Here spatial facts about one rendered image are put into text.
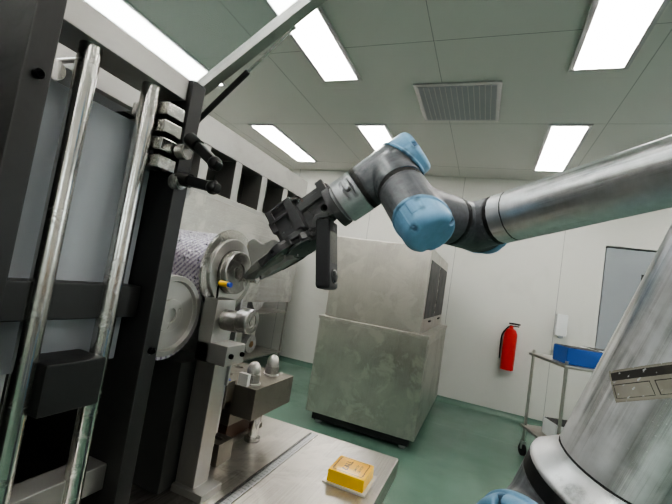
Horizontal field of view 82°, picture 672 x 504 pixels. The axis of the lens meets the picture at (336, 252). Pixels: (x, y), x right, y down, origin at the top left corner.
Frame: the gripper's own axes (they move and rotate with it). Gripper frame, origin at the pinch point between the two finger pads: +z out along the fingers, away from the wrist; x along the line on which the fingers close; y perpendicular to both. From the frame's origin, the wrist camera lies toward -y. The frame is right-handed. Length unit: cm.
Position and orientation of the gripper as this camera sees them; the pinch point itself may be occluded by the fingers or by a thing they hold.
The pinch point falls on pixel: (254, 278)
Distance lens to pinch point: 70.8
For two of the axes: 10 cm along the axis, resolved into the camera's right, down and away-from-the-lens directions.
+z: -8.1, 5.4, 2.4
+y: -4.7, -8.3, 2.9
